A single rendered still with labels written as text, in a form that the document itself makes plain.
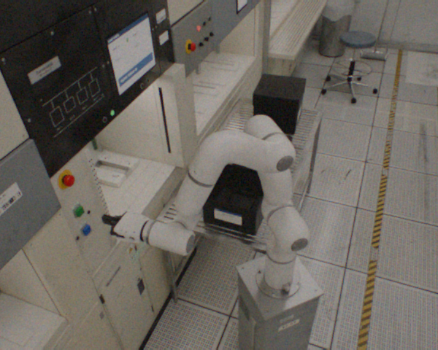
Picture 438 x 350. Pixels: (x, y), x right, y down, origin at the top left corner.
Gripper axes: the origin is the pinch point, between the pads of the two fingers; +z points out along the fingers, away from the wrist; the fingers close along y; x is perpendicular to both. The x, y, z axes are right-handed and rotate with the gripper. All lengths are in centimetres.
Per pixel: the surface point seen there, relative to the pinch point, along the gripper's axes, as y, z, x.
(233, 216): 46, -29, -34
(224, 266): 77, -11, -120
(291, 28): 288, 2, -36
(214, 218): 47, -19, -39
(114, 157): 62, 46, -30
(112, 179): 47, 36, -30
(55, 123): 3.7, 12.5, 34.7
